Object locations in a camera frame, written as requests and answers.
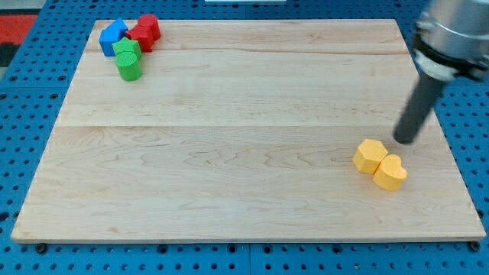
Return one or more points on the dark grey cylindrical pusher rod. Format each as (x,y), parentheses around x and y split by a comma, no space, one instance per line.
(425,94)

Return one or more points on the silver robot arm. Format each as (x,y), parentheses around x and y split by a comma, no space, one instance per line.
(451,40)

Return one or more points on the yellow hexagon block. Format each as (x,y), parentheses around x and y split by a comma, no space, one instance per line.
(368,155)

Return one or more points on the yellow heart block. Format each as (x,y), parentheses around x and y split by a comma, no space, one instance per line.
(390,174)

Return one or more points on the light wooden board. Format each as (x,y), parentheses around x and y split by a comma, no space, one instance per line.
(244,131)

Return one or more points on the red cylinder block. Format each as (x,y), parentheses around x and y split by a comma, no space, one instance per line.
(151,22)

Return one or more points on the red star block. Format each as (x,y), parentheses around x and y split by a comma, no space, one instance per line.
(143,35)

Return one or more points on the green cylinder block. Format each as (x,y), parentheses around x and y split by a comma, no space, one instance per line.
(128,66)

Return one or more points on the green star block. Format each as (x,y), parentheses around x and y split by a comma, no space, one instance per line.
(126,45)

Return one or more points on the blue cube block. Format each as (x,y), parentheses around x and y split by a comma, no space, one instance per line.
(107,38)

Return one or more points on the blue pentagon block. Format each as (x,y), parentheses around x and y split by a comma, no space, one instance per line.
(118,26)

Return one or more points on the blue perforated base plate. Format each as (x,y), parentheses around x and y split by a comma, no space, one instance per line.
(32,91)

